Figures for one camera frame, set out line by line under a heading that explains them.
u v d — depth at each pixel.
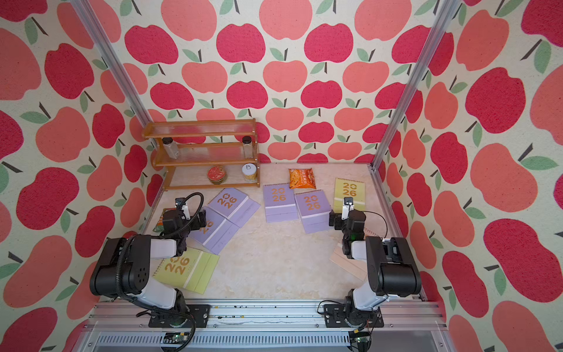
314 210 1.03
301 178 1.11
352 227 0.73
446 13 0.70
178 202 0.82
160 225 0.96
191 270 0.84
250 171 1.11
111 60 0.81
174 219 0.74
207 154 1.20
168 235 0.73
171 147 0.98
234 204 1.04
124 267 0.46
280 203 1.04
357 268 0.85
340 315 0.74
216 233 0.94
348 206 0.80
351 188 1.10
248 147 0.98
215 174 1.11
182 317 0.68
